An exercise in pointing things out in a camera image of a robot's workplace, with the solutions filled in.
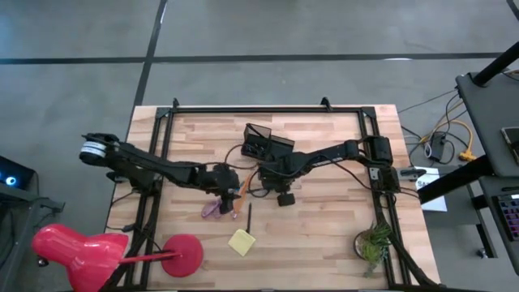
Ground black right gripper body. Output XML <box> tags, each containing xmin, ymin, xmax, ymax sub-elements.
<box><xmin>259</xmin><ymin>153</ymin><xmax>303</xmax><ymax>194</ymax></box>

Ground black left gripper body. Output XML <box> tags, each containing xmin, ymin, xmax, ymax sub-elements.
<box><xmin>198</xmin><ymin>163</ymin><xmax>242</xmax><ymax>196</ymax></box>

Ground orange pencil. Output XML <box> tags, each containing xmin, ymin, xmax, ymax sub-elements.
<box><xmin>233</xmin><ymin>173</ymin><xmax>253</xmax><ymax>215</ymax></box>

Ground purple scissors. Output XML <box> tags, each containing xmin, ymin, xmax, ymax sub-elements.
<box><xmin>200</xmin><ymin>197</ymin><xmax>238</xmax><ymax>221</ymax></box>

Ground thin black pen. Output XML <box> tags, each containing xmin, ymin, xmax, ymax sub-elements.
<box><xmin>244</xmin><ymin>202</ymin><xmax>254</xmax><ymax>235</ymax></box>

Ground black mesh desk organizer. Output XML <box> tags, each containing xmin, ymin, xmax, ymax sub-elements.
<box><xmin>240</xmin><ymin>122</ymin><xmax>297</xmax><ymax>162</ymax></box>

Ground yellow sticky note pad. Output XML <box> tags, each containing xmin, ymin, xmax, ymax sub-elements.
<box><xmin>227</xmin><ymin>228</ymin><xmax>258</xmax><ymax>258</ymax></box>

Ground green potted plant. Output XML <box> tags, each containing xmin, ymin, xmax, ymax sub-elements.
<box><xmin>353</xmin><ymin>221</ymin><xmax>394</xmax><ymax>279</ymax></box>

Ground red desk lamp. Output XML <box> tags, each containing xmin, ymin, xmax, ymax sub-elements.
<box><xmin>31</xmin><ymin>223</ymin><xmax>205</xmax><ymax>292</ymax></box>

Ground white paper sheet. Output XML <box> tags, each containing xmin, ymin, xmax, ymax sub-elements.
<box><xmin>414</xmin><ymin>165</ymin><xmax>448</xmax><ymax>213</ymax></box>

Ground black power adapter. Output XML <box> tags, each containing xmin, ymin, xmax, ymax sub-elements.
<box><xmin>429</xmin><ymin>132</ymin><xmax>448</xmax><ymax>162</ymax></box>

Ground black metal stand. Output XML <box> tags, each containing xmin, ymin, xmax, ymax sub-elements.
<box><xmin>0</xmin><ymin>190</ymin><xmax>66</xmax><ymax>292</ymax></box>

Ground black computer with blue light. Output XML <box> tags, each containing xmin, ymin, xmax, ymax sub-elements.
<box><xmin>0</xmin><ymin>155</ymin><xmax>36</xmax><ymax>192</ymax></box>

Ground grey workstation desk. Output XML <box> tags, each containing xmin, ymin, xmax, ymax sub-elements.
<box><xmin>417</xmin><ymin>40</ymin><xmax>519</xmax><ymax>277</ymax></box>

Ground smartphone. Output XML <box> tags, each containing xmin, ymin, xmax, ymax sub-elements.
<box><xmin>500</xmin><ymin>126</ymin><xmax>519</xmax><ymax>157</ymax></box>

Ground backlit keyboard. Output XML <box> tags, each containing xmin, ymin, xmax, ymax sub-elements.
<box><xmin>495</xmin><ymin>193</ymin><xmax>519</xmax><ymax>243</ymax></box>

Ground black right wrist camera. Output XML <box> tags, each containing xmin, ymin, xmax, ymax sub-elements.
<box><xmin>277</xmin><ymin>192</ymin><xmax>296</xmax><ymax>208</ymax></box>

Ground black aluminium table frame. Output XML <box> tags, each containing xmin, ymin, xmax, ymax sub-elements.
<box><xmin>103</xmin><ymin>97</ymin><xmax>441</xmax><ymax>290</ymax></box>

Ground yellow cable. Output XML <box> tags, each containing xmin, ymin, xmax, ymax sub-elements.
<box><xmin>420</xmin><ymin>118</ymin><xmax>478</xmax><ymax>162</ymax></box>

